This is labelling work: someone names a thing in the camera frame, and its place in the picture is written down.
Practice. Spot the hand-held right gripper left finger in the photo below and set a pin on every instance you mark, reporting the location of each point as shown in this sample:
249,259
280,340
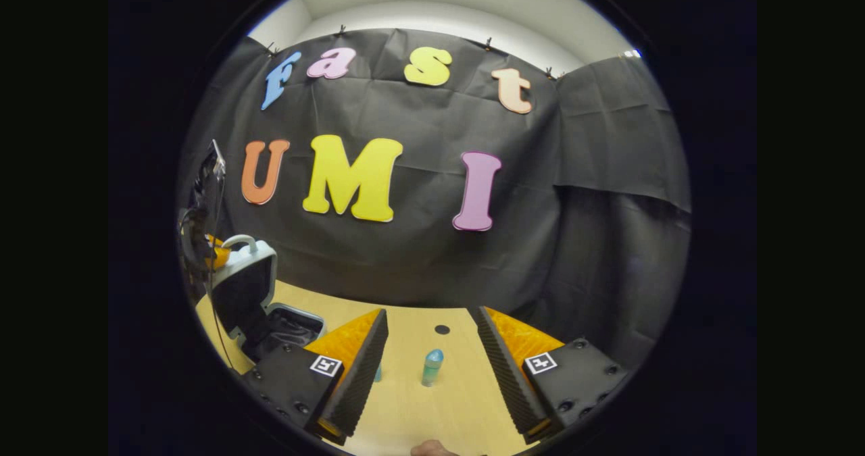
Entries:
358,375

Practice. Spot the ceiling light panel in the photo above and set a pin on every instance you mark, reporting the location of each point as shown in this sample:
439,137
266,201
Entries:
632,53

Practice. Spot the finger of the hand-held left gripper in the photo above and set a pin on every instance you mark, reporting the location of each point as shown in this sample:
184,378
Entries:
218,255

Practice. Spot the black backdrop cloth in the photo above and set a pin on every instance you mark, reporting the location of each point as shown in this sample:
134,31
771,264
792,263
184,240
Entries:
419,260

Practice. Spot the teal bottle with blue cap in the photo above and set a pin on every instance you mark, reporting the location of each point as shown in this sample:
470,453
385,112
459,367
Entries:
432,369

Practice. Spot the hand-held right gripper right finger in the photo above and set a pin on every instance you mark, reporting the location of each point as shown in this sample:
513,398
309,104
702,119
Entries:
507,368

